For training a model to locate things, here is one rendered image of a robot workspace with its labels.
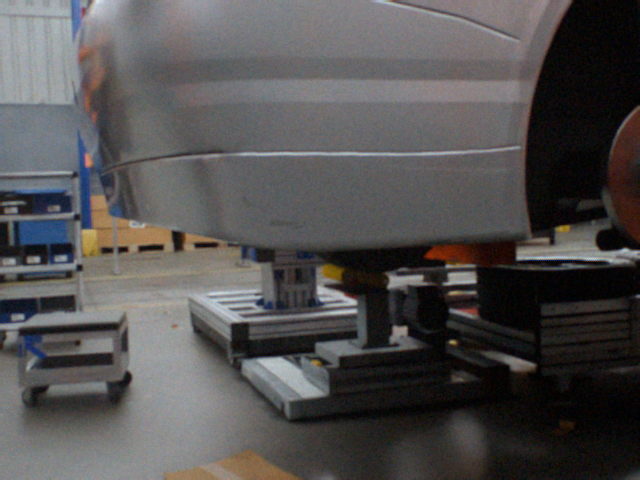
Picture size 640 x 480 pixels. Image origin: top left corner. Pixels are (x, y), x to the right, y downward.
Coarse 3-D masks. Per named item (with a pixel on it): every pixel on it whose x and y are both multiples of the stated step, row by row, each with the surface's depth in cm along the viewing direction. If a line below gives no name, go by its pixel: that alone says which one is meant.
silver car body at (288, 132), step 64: (128, 0) 137; (192, 0) 129; (256, 0) 129; (320, 0) 131; (384, 0) 134; (448, 0) 138; (512, 0) 141; (576, 0) 182; (128, 64) 141; (192, 64) 131; (256, 64) 129; (320, 64) 131; (384, 64) 135; (448, 64) 138; (512, 64) 142; (576, 64) 182; (128, 128) 150; (192, 128) 134; (256, 128) 130; (320, 128) 132; (384, 128) 135; (448, 128) 139; (512, 128) 142; (576, 128) 183; (128, 192) 169; (192, 192) 137; (256, 192) 131; (320, 192) 132; (384, 192) 135; (448, 192) 139; (512, 192) 143; (576, 192) 227
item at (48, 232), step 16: (16, 192) 866; (32, 192) 870; (48, 192) 877; (64, 192) 890; (16, 224) 888; (32, 224) 877; (48, 224) 884; (64, 224) 891; (16, 240) 898; (32, 240) 877; (48, 240) 884; (64, 240) 891; (48, 272) 885; (64, 272) 893
